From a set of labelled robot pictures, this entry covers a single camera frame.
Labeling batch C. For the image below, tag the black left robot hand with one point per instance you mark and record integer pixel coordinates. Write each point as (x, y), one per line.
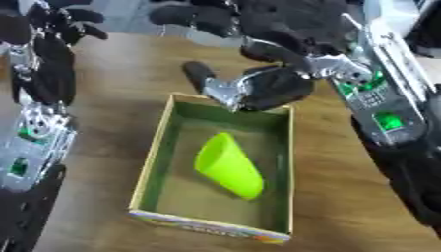
(52, 72)

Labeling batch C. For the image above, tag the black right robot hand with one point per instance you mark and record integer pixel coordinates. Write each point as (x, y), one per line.
(287, 29)

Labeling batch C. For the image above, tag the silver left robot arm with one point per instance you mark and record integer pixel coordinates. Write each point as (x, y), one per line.
(31, 164)

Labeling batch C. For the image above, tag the lime green plastic cup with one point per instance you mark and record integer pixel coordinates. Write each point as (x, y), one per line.
(229, 165)

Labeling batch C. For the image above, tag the tan cardboard box green inside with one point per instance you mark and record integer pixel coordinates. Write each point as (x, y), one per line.
(212, 170)

